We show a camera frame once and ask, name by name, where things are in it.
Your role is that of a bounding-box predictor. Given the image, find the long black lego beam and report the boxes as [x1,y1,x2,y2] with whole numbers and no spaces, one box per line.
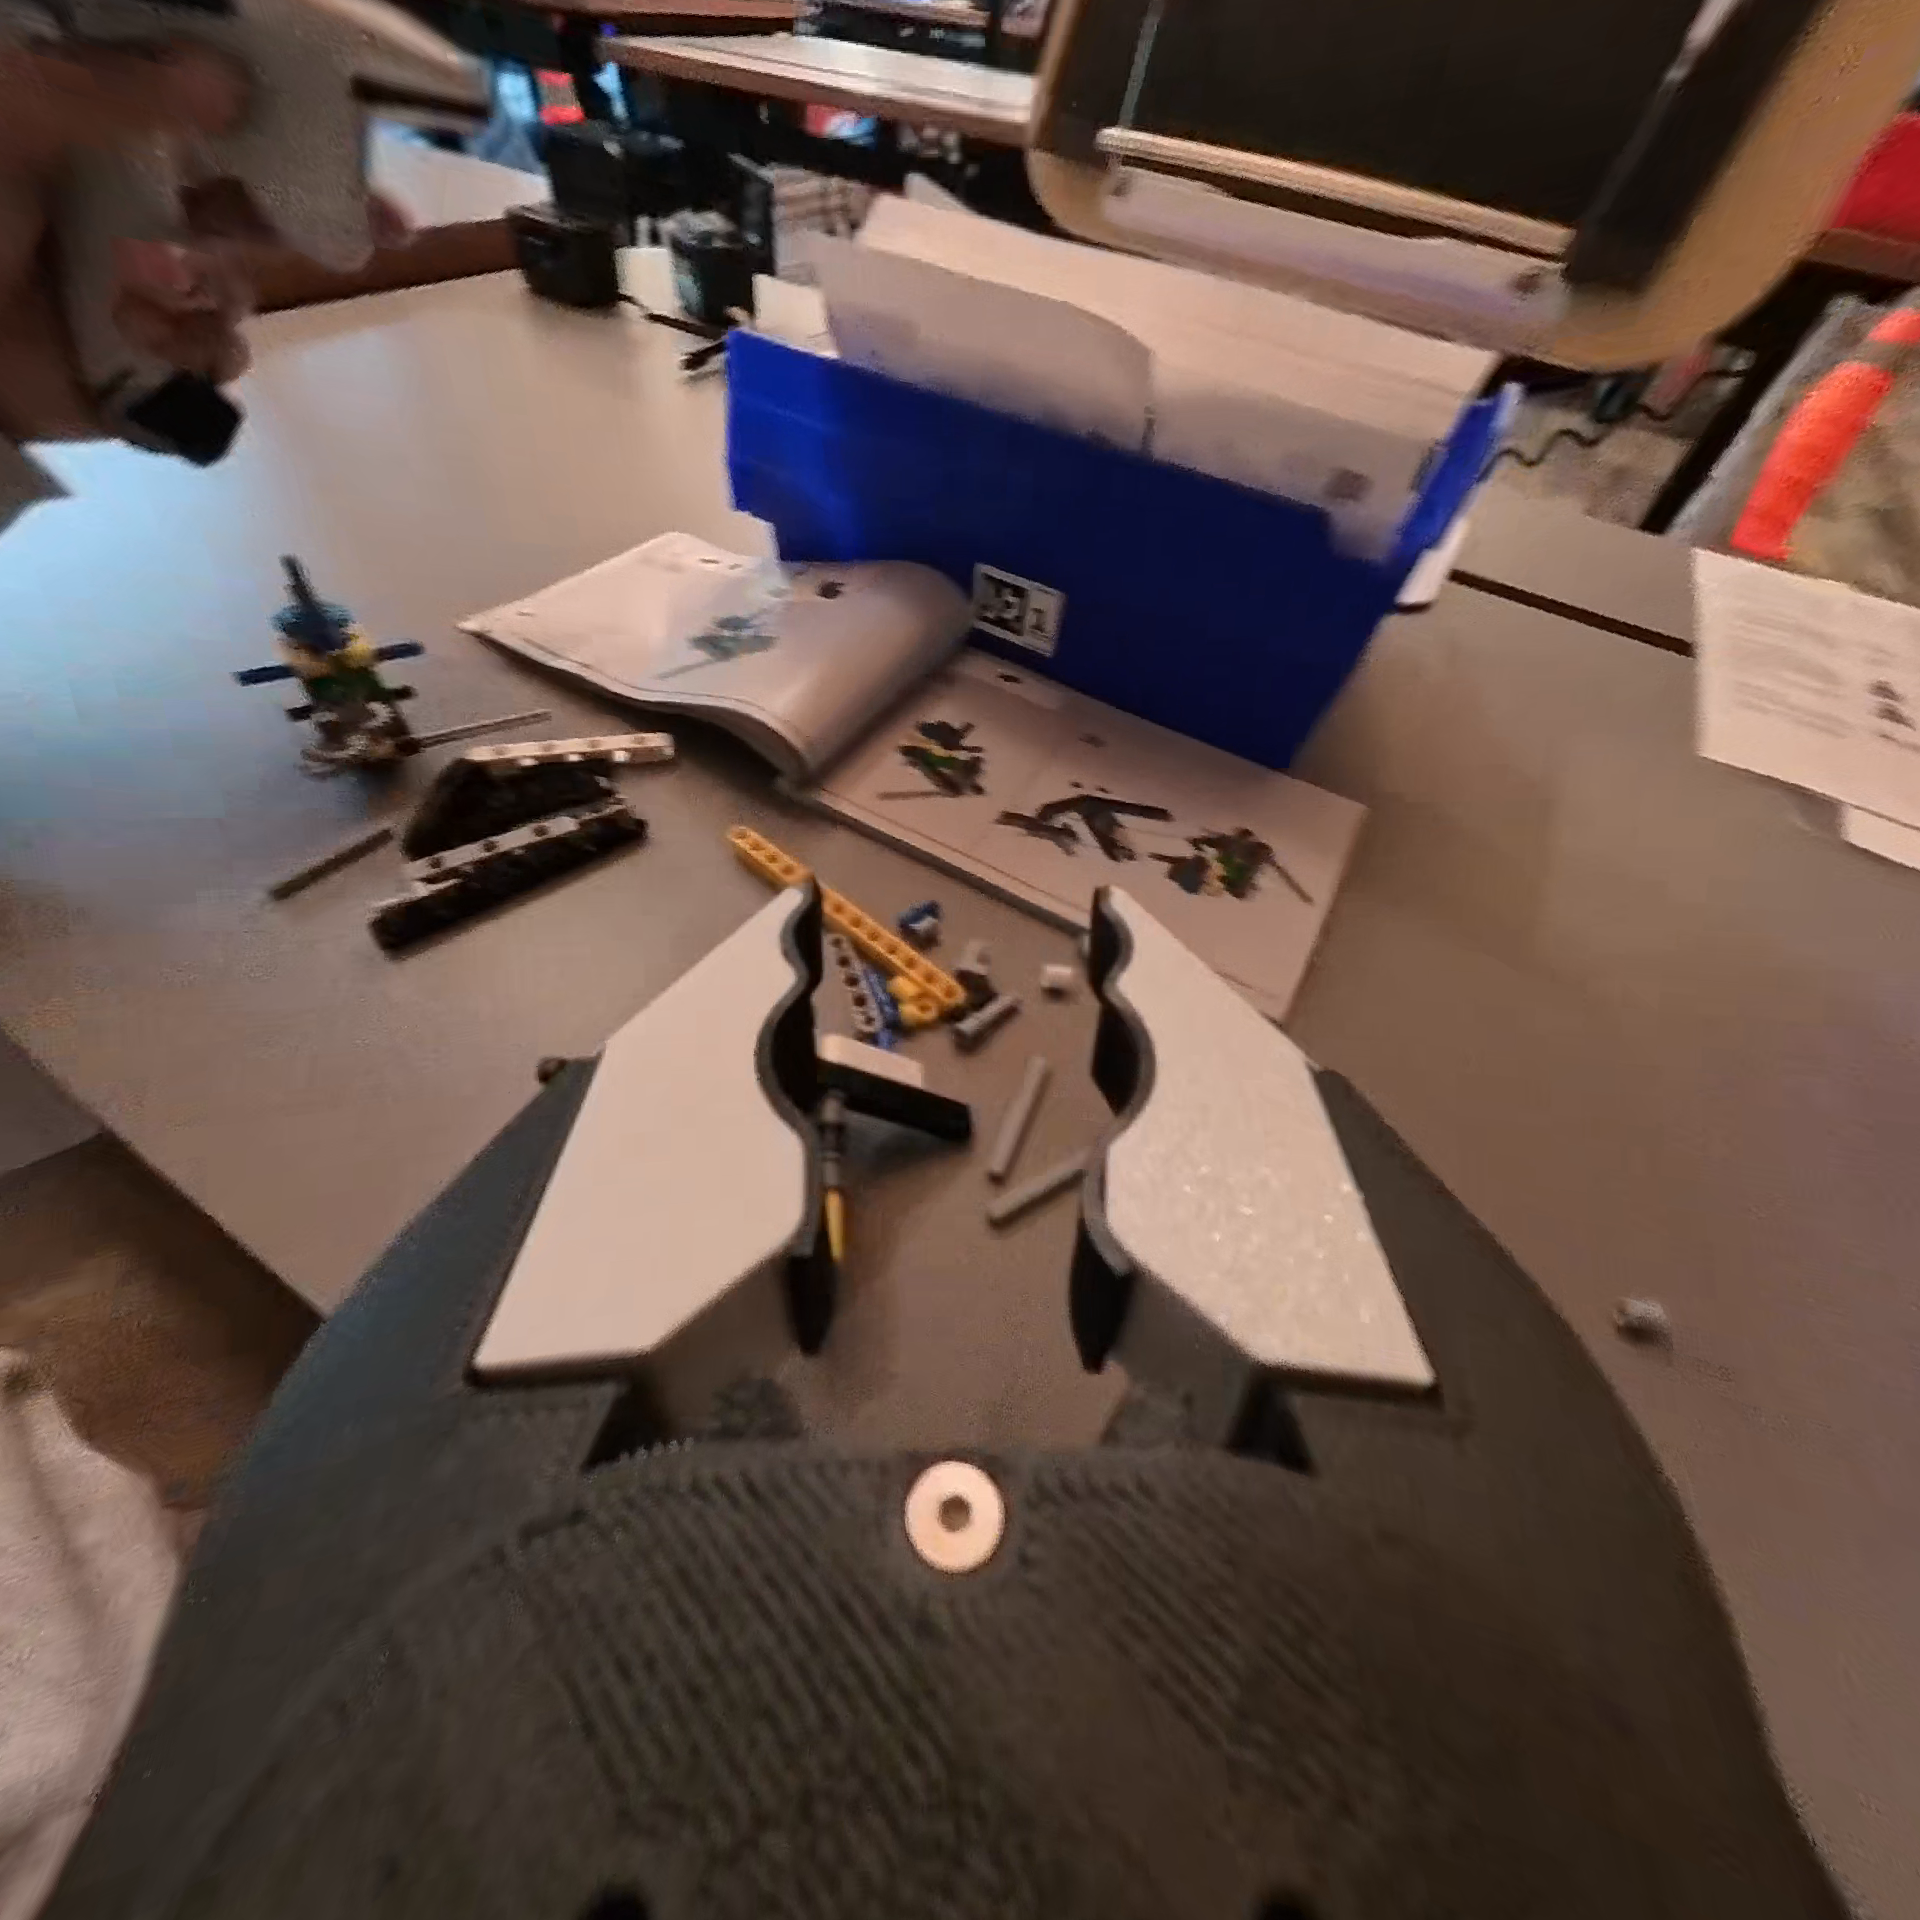
[369,819,648,955]

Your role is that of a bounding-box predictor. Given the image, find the light grey lego beam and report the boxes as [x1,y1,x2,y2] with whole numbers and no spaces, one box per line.
[465,730,679,771]

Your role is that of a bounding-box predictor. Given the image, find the printed paper sheet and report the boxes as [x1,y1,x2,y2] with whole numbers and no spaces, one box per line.
[1696,548,1920,877]

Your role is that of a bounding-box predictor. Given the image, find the white papers in bin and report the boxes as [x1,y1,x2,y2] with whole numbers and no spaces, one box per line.
[815,196,1503,560]

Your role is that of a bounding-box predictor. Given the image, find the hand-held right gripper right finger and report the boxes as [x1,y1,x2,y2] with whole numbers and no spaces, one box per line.
[1076,887,1437,1440]

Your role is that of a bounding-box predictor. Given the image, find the person's left hand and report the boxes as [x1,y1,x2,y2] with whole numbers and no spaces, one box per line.
[0,40,413,443]

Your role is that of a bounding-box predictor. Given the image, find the small black box device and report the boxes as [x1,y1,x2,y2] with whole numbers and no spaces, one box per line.
[507,200,625,309]
[664,153,780,327]

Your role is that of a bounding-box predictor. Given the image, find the lego instruction booklet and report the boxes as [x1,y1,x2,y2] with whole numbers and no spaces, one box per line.
[458,525,1370,1026]

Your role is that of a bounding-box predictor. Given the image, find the yellow lego beam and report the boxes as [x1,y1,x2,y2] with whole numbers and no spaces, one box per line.
[731,825,970,1026]

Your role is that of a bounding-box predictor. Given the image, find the orange object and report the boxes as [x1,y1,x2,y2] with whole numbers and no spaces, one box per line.
[1727,306,1920,565]

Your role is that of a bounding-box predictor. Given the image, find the plywood chair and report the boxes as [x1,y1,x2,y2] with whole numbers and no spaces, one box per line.
[1025,0,1920,376]

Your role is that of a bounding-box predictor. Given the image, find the black curved lego panel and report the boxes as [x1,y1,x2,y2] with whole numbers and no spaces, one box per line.
[406,756,619,863]

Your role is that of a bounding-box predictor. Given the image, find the background wooden table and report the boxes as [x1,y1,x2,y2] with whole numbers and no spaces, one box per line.
[598,30,1037,148]

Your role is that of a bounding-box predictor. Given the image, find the blue plastic bin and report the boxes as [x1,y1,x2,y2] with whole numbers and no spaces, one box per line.
[722,327,1521,771]

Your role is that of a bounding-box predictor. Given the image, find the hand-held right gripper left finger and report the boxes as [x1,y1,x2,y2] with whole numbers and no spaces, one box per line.
[475,880,833,1383]

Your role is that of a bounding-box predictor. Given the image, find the colourful lego gear assembly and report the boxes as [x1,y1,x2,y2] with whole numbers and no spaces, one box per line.
[230,558,428,776]

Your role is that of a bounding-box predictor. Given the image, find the person's grey clothed body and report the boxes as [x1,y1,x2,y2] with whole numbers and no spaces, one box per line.
[0,1351,187,1920]

